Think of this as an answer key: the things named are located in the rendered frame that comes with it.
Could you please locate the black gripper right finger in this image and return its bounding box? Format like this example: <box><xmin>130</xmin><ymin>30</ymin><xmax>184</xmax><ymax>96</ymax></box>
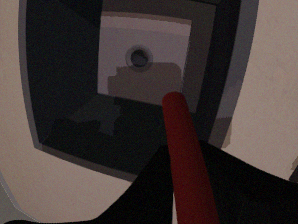
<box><xmin>198</xmin><ymin>140</ymin><xmax>298</xmax><ymax>224</ymax></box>

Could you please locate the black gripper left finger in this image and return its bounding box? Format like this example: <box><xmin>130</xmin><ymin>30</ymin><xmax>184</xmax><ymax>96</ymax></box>
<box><xmin>60</xmin><ymin>144</ymin><xmax>173</xmax><ymax>224</ymax></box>

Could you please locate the dark red peg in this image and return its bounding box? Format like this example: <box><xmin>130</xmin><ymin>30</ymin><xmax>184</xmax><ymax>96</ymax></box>
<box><xmin>161</xmin><ymin>92</ymin><xmax>221</xmax><ymax>224</ymax></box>

